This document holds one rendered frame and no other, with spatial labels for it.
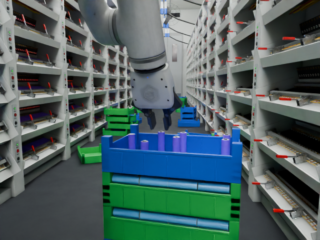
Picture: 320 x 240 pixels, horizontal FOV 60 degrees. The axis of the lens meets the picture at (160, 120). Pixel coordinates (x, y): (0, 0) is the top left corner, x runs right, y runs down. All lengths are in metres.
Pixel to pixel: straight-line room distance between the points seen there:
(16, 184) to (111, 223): 1.08
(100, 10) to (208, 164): 0.38
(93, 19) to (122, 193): 0.37
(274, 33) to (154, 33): 0.94
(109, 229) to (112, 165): 0.15
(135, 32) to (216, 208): 0.39
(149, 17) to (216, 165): 0.32
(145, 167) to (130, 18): 0.31
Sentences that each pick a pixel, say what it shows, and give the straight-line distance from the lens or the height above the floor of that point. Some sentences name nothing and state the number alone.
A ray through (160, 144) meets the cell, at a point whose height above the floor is 0.43.
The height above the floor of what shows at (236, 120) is 0.34.
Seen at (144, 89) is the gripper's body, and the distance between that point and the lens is 0.65.
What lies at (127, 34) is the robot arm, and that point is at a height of 0.70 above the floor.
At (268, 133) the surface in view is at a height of 0.36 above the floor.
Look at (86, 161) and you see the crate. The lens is 2.15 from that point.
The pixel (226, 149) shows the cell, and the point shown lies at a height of 0.45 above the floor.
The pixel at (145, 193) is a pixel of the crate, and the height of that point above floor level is 0.36.
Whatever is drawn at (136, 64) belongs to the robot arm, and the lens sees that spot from 0.61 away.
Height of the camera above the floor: 0.60
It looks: 8 degrees down
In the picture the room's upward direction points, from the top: straight up
